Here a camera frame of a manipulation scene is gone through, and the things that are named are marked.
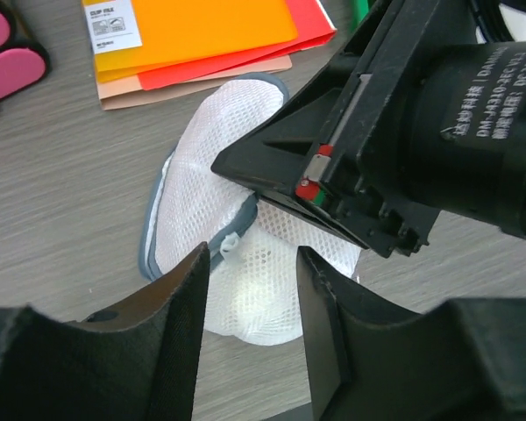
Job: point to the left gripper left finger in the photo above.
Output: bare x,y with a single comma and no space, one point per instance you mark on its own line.
134,360

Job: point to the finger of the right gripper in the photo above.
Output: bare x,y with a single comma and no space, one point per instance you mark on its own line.
272,158

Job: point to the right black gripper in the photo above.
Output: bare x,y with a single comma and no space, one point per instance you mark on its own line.
446,133

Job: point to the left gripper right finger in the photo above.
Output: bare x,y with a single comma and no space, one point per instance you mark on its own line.
371,359

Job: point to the white mesh laundry bag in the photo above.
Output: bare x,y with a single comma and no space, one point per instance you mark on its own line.
253,245

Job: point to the green plastic bin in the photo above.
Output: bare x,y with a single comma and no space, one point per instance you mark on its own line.
360,9

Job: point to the orange folder stack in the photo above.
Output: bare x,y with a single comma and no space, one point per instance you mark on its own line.
151,51

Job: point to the black pink drawer box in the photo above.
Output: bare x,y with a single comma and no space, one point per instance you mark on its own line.
23,60

